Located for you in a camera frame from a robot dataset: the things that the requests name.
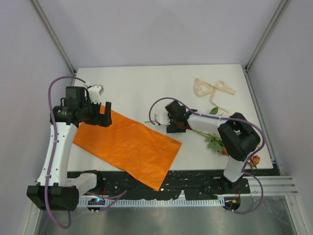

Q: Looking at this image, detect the orange wrapping paper sheet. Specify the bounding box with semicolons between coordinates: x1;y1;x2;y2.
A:
73;111;182;189

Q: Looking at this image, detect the fake flower bouquet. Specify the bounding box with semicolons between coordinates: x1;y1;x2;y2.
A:
151;107;260;169

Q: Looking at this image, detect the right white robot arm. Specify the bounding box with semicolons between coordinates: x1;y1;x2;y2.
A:
165;100;262;193

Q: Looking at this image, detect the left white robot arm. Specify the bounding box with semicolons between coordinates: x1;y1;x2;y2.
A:
26;85;112;212

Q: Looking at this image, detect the cream ribbon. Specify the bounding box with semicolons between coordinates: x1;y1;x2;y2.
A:
193;78;236;115

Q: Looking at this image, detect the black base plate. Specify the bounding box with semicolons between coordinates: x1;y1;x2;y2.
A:
66;168;282;200

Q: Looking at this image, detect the white slotted cable duct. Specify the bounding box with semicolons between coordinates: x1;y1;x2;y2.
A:
77;197;224;208

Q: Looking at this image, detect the left aluminium corner post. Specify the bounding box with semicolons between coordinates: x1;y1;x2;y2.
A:
29;0;76;75

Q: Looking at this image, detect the aluminium corner post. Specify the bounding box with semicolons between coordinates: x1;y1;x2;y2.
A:
29;0;76;75
244;0;291;73

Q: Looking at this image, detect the aluminium frame rail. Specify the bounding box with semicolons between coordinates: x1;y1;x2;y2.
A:
244;175;299;196

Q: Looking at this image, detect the right aluminium corner post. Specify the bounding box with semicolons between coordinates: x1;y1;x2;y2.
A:
244;0;291;73

